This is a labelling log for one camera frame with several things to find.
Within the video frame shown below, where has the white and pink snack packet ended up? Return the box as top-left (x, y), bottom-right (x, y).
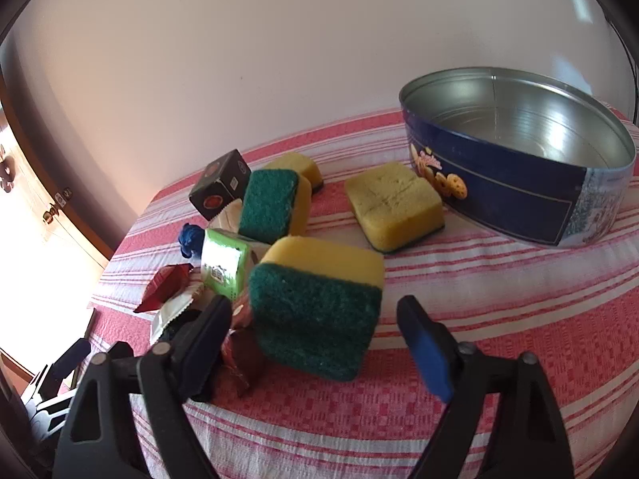
top-left (149, 287), bottom-right (205, 346)

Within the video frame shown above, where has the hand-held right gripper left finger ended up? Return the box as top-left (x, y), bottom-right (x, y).
top-left (52, 294), bottom-right (234, 479)

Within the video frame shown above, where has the green snack packet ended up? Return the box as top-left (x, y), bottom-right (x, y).
top-left (200, 228), bottom-right (253, 301)

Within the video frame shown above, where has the brown wooden door frame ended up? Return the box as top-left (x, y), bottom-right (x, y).
top-left (0, 45), bottom-right (117, 273)

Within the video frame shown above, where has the round blue cookie tin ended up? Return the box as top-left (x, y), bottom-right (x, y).
top-left (398, 66), bottom-right (637, 249)

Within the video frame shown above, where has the brass door handle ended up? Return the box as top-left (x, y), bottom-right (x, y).
top-left (42, 187), bottom-right (74, 225)

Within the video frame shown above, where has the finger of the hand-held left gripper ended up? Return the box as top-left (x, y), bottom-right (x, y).
top-left (49, 338), bottom-right (92, 386)

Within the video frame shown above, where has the black box with red emblem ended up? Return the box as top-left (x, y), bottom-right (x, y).
top-left (189, 148), bottom-right (252, 221)

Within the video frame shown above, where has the red striped cloth-covered desktop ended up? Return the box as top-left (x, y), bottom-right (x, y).
top-left (85, 107), bottom-right (639, 479)

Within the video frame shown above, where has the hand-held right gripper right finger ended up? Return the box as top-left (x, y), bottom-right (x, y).
top-left (397, 295), bottom-right (575, 479)

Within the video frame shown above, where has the small blue object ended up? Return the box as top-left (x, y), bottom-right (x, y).
top-left (179, 223), bottom-right (205, 260)

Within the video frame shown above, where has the dark hanging ornament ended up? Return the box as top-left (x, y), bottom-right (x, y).
top-left (0, 144), bottom-right (20, 195)

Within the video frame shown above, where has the beige snack packet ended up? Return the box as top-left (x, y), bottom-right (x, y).
top-left (207, 198), bottom-right (244, 234)

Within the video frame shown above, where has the yellow and green sponge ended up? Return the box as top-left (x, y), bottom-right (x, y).
top-left (238, 168), bottom-right (313, 245)
top-left (248, 236), bottom-right (386, 382)
top-left (344, 162), bottom-right (445, 253)
top-left (263, 153), bottom-right (325, 195)

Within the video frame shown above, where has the dark red snack packet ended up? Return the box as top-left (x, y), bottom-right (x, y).
top-left (133, 262), bottom-right (195, 315)

